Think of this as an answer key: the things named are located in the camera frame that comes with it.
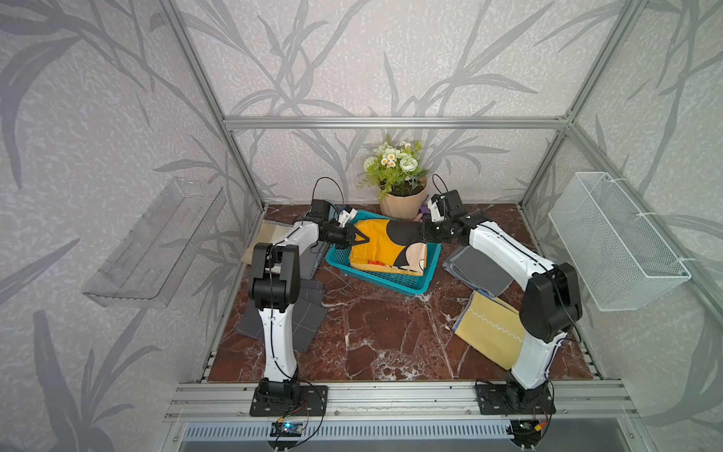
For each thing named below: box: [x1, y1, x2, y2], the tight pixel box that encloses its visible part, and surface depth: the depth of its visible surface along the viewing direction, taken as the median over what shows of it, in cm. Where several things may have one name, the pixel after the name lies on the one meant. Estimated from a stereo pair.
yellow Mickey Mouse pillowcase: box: [350, 219, 428, 276], surface depth 95 cm
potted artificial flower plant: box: [356, 133, 431, 221], surface depth 98 cm
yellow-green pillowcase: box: [452, 290, 527, 372], surface depth 87 cm
